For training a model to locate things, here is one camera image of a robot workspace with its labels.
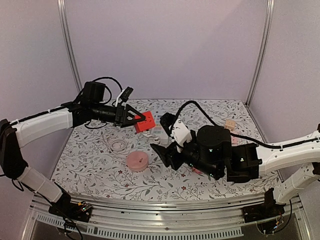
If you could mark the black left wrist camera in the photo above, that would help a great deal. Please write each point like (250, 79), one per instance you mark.
(123, 96)

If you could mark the aluminium front rail frame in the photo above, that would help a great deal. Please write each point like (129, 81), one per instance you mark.
(214, 219)

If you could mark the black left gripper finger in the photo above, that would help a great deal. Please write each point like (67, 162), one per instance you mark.
(131, 122)
(134, 114)

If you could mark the aluminium right corner post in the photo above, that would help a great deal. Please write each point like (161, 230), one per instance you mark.
(262, 51)

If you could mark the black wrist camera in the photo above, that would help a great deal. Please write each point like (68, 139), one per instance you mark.
(176, 129)
(123, 96)

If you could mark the aluminium corner post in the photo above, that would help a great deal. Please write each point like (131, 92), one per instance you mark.
(262, 51)
(62, 11)

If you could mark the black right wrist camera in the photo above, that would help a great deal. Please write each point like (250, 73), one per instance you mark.
(176, 129)

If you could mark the round pink socket base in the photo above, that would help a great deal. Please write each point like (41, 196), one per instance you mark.
(137, 161)

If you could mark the aluminium left corner post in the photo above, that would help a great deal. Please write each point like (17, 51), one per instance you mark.
(62, 11)

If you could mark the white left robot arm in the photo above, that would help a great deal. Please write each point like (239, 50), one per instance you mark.
(15, 135)

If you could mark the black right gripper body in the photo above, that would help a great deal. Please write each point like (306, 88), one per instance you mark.
(175, 155)

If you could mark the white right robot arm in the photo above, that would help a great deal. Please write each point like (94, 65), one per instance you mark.
(249, 161)

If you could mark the red cube socket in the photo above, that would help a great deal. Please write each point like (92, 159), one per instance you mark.
(146, 124)

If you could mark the pink plug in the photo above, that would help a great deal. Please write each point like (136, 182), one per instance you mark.
(197, 171)

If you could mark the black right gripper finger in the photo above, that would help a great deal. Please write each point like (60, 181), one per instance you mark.
(163, 151)
(169, 161)

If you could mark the pink cube socket adapter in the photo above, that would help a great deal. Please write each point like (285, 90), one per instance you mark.
(234, 141)

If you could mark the white multicolour power strip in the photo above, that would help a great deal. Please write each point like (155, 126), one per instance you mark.
(158, 133)

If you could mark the floral patterned table mat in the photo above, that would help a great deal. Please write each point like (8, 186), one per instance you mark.
(93, 163)

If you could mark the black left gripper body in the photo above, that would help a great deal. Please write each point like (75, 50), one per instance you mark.
(117, 118)

